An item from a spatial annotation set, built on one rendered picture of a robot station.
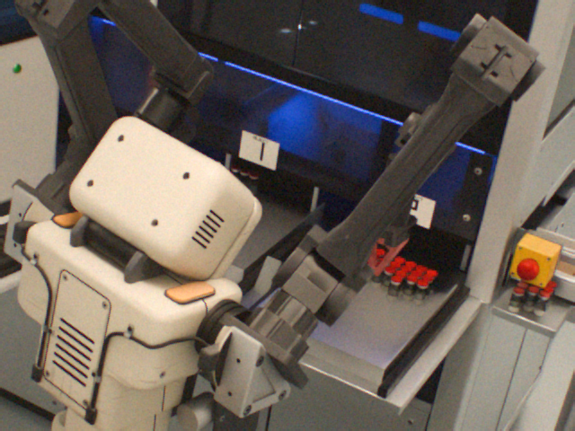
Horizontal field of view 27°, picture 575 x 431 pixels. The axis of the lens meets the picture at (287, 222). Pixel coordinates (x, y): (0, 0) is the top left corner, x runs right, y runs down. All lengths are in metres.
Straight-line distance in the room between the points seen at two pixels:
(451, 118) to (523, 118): 0.71
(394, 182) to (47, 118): 1.20
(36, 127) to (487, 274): 0.97
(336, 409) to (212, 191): 1.17
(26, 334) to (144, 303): 1.54
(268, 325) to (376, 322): 0.69
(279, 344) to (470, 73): 0.41
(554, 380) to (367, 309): 1.60
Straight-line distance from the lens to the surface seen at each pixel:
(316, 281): 1.54
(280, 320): 1.50
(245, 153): 2.41
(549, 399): 3.65
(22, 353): 3.06
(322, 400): 2.59
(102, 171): 1.58
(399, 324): 2.18
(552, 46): 2.08
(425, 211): 2.27
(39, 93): 2.49
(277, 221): 2.43
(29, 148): 2.53
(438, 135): 1.45
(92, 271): 1.55
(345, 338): 2.11
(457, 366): 2.40
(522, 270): 2.21
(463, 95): 1.43
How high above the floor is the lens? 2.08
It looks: 30 degrees down
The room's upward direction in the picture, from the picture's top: 9 degrees clockwise
